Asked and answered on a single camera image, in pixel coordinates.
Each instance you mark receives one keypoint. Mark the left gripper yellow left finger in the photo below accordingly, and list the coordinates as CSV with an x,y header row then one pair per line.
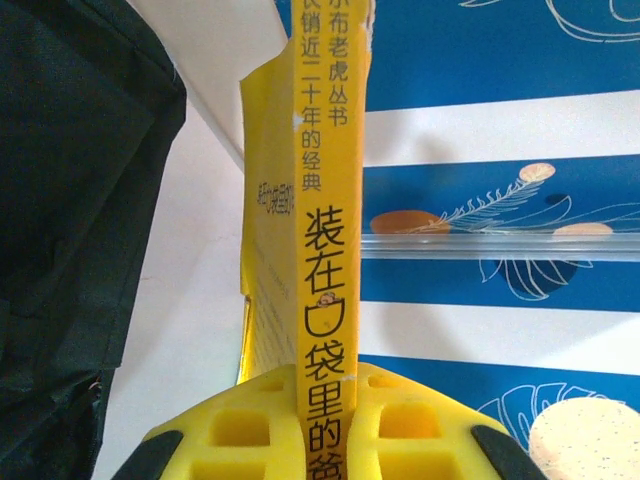
x,y
240,430

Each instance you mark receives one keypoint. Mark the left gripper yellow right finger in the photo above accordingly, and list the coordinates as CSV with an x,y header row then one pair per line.
x,y
410,435

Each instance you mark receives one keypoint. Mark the yellow paperback book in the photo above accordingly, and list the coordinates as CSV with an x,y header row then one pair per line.
x,y
325,200

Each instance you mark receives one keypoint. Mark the black fabric backpack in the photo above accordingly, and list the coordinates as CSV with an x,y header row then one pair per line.
x,y
60,200

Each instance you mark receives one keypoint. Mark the aluminium frame post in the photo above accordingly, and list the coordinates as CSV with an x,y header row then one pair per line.
x,y
500,245

